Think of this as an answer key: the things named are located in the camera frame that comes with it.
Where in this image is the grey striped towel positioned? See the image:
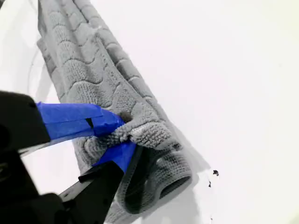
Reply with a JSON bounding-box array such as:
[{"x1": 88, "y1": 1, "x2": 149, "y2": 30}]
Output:
[{"x1": 36, "y1": 0, "x2": 193, "y2": 224}]

